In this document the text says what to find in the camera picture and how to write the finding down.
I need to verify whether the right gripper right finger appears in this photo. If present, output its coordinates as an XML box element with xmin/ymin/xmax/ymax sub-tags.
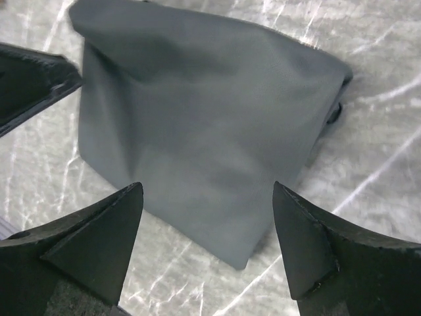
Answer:
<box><xmin>272</xmin><ymin>182</ymin><xmax>420</xmax><ymax>316</ymax></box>

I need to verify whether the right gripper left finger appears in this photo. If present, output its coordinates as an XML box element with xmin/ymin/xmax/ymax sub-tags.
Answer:
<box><xmin>1</xmin><ymin>182</ymin><xmax>143</xmax><ymax>315</ymax></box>

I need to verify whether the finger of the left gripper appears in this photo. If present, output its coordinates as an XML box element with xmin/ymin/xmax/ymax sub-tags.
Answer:
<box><xmin>1</xmin><ymin>43</ymin><xmax>82</xmax><ymax>136</ymax></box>

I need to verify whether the dark grey t shirt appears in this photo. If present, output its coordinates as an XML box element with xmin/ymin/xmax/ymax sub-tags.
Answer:
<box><xmin>68</xmin><ymin>1</ymin><xmax>353</xmax><ymax>270</ymax></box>

